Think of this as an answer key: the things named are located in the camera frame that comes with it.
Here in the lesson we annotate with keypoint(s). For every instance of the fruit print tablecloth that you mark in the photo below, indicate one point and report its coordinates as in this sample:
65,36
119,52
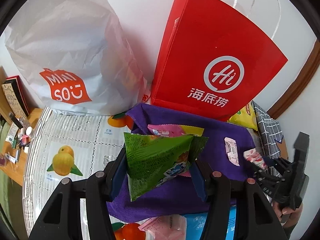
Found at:
66,146

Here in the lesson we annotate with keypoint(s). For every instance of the yellow potato chips bag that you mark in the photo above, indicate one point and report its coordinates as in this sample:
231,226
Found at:
245,117

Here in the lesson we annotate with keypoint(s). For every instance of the green triangular snack bag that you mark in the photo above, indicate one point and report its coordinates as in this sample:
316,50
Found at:
142,175

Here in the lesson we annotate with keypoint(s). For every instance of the patterned book red cover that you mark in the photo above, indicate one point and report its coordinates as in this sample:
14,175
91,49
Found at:
13,92

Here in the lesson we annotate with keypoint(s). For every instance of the brown wooden door frame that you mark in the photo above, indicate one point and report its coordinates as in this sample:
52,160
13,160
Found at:
299,84

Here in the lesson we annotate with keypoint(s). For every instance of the pink yellow snack bag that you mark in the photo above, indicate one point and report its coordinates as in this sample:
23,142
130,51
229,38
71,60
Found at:
175,129

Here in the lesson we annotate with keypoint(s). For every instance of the pink wowo snack packet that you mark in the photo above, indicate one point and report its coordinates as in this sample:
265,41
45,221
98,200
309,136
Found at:
232,151

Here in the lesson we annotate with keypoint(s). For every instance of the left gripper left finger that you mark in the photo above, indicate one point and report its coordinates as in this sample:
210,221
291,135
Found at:
73,201

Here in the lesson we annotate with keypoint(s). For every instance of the pink white striped snack packet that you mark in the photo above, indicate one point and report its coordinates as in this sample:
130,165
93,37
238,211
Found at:
253,156

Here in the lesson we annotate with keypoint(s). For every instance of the pink panda snack bag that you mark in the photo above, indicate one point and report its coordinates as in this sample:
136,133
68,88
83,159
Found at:
169,227

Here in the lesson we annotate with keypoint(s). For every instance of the person right hand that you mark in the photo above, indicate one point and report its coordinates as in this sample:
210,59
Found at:
293,215

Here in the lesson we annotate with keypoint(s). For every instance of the red Haidilao paper bag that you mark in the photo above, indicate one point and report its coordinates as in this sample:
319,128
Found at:
213,60

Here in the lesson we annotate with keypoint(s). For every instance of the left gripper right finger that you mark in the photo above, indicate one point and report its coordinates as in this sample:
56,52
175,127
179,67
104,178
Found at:
255,218

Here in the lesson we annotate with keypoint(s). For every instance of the blue tissue pack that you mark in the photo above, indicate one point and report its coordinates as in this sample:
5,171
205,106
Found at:
197,222

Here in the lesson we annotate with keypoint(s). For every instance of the white Miniso plastic bag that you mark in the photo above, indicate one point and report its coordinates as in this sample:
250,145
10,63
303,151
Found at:
75,56

